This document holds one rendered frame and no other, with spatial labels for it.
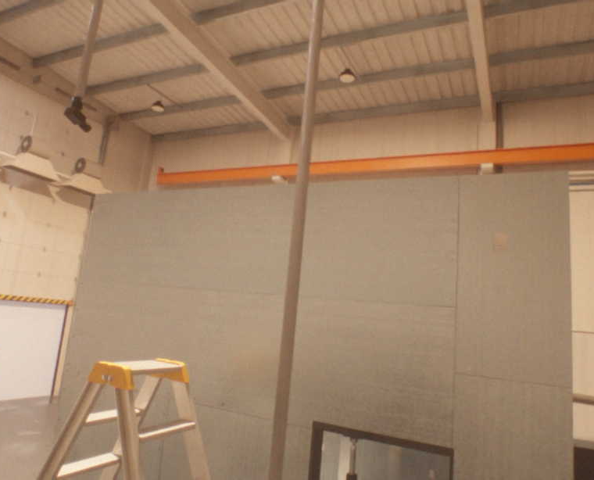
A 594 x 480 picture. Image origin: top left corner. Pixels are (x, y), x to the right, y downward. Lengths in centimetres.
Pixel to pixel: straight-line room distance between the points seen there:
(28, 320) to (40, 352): 89
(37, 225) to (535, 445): 1175
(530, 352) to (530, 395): 15
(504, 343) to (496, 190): 60
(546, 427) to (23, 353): 1204
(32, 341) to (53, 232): 272
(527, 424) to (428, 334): 45
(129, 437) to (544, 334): 153
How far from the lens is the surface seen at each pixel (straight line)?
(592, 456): 661
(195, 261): 249
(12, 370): 1291
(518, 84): 1128
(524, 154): 1061
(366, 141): 1182
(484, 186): 204
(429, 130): 1153
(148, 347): 265
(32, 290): 1259
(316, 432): 216
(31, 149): 1170
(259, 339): 223
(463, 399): 197
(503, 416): 196
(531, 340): 194
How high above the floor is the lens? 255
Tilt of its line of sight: 11 degrees up
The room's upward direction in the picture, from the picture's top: 6 degrees clockwise
